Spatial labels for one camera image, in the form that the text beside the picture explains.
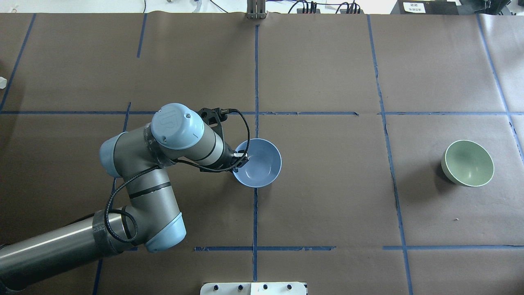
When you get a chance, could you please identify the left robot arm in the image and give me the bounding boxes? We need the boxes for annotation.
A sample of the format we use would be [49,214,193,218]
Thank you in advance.
[1,103,251,295]

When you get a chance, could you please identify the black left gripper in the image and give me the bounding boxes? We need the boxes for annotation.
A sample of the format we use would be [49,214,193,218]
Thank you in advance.
[221,143,249,168]

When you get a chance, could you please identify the white mounting pillar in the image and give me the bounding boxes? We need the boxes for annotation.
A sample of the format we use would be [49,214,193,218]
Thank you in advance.
[200,281,308,295]

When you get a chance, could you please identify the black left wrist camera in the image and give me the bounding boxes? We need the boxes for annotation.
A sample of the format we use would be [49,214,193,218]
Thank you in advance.
[197,108,238,141]

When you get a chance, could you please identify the green bowl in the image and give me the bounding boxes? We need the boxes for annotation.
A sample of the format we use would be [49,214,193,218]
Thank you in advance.
[440,140,495,187]

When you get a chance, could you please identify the aluminium frame post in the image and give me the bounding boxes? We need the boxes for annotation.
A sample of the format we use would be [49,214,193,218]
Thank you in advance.
[246,0,267,19]

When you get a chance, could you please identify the blue bowl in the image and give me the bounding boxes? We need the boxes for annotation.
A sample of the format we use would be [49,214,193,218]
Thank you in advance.
[233,138,282,188]

